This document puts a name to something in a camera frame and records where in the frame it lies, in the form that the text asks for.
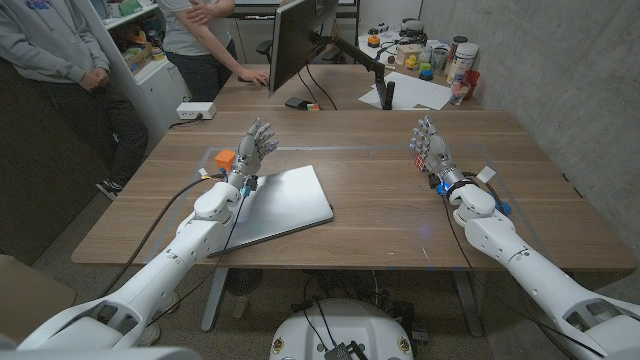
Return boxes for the white shelf cabinet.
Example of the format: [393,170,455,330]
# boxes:
[82,0,191,151]

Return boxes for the person in white t-shirt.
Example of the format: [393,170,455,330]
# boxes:
[154,0,271,104]

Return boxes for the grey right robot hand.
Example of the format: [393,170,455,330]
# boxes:
[408,115,466,189]

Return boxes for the beige box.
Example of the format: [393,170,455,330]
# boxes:
[0,253,77,346]

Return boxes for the red plastic cup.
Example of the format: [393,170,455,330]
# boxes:
[462,69,481,100]

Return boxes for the black fan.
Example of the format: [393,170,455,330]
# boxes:
[223,268,265,297]

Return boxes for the black computer monitor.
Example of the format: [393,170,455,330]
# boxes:
[268,0,340,94]

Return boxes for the small wooden box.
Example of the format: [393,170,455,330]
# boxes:
[394,43,422,66]

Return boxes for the grey table leg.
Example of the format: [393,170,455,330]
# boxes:
[452,269,485,337]
[200,268,230,333]

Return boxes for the clear jar with coloured bits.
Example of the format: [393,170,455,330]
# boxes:
[448,79,471,106]

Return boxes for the grey headset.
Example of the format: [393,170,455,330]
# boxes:
[398,18,430,47]

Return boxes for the cardboard box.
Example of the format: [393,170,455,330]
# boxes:
[124,42,154,72]

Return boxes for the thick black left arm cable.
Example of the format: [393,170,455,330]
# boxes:
[97,172,229,300]

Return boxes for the clear drinking glass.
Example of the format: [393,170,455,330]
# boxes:
[430,47,450,75]

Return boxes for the black office chair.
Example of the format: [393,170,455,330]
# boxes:
[255,38,275,65]

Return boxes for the orange cube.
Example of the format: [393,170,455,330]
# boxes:
[214,148,237,173]

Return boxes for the silver closed laptop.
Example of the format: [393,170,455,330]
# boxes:
[207,164,335,259]

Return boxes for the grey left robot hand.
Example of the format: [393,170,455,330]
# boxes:
[227,117,280,187]

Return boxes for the white canister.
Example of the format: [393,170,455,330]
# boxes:
[446,42,480,86]

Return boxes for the person in grey hoodie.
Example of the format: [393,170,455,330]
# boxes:
[0,0,150,201]

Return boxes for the white power strip box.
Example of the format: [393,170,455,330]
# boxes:
[175,101,218,121]

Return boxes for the dark brown partition panel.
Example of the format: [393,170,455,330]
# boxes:
[0,57,119,266]

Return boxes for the white paper sheets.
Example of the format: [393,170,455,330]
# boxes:
[358,71,454,112]

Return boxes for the dark-lidded bottle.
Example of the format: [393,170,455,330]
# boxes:
[447,35,469,66]

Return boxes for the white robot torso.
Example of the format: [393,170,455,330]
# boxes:
[268,298,415,360]

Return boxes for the small black electronics box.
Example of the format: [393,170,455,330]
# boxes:
[323,341,369,360]

